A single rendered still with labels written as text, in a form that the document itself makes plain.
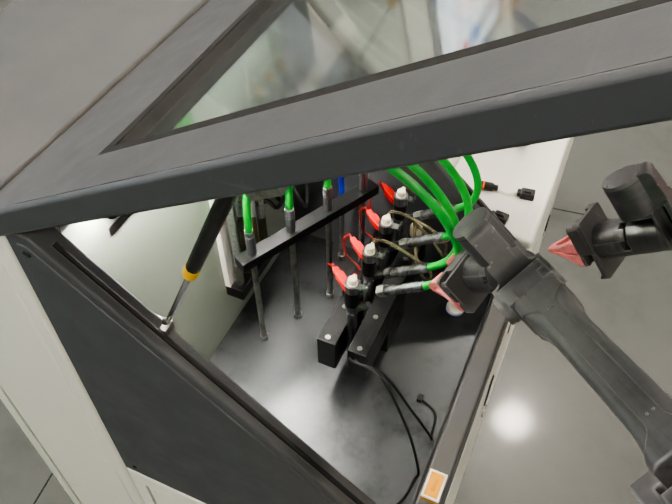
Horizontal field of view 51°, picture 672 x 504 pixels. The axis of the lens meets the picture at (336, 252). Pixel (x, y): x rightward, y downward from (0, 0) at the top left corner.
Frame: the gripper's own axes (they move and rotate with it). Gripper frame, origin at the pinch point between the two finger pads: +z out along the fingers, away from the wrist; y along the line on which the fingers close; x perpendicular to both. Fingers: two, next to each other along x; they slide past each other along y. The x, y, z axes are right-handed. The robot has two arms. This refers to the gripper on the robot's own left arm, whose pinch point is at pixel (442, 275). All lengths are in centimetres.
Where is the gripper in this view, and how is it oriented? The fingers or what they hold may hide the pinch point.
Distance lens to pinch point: 113.4
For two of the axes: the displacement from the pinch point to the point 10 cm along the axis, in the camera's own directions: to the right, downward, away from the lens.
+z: -4.3, 0.6, 9.0
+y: -6.1, 7.2, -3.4
